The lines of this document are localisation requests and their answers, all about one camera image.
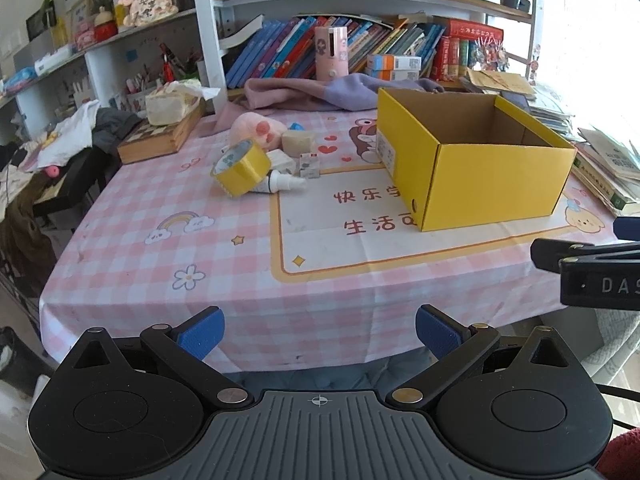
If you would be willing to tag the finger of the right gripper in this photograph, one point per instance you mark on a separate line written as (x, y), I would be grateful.
(547, 254)
(627, 228)

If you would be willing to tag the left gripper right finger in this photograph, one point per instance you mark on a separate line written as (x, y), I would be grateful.
(457, 348)

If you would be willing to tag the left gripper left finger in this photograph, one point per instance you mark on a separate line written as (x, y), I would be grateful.
(182, 350)

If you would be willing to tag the yellow tape roll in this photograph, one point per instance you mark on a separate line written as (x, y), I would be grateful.
(241, 168)

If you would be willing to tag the white glue tube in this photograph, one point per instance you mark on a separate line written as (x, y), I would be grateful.
(275, 182)

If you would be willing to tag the white box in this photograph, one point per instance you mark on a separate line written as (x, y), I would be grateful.
(281, 162)

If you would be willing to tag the small staple box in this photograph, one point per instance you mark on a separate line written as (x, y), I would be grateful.
(309, 166)

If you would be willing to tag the pink plush toy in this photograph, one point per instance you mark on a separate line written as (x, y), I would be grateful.
(266, 132)

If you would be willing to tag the beige eraser block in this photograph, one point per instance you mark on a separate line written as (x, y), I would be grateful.
(298, 142)

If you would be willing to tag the stack of books right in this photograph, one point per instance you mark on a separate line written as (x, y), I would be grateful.
(603, 165)

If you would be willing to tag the yellow cardboard box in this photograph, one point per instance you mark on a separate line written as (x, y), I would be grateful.
(467, 159)

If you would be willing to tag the black smartphone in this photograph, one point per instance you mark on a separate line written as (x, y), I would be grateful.
(516, 99)

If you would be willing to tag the pink checkered tablecloth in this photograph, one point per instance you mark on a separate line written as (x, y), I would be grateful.
(332, 275)

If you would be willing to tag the brown paper envelope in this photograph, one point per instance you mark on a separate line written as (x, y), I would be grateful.
(500, 81)

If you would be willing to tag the wooden chess box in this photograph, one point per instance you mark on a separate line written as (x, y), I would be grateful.
(148, 142)

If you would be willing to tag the red dictionary books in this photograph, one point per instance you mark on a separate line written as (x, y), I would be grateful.
(455, 49)

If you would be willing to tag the dark grey garment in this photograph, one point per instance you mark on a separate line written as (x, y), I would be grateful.
(112, 127)

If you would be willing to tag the white t-shirt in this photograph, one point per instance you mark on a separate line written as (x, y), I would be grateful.
(69, 137)

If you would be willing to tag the tissue pack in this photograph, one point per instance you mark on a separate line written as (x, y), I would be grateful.
(169, 104)

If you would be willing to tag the orange white boxes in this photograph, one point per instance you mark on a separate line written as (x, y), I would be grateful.
(394, 67)

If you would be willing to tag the pink purple cloth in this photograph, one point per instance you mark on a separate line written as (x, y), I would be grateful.
(353, 93)

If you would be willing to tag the pink cylindrical device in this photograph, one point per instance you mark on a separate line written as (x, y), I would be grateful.
(331, 52)

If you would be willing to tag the white bookshelf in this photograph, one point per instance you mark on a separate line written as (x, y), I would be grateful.
(218, 21)

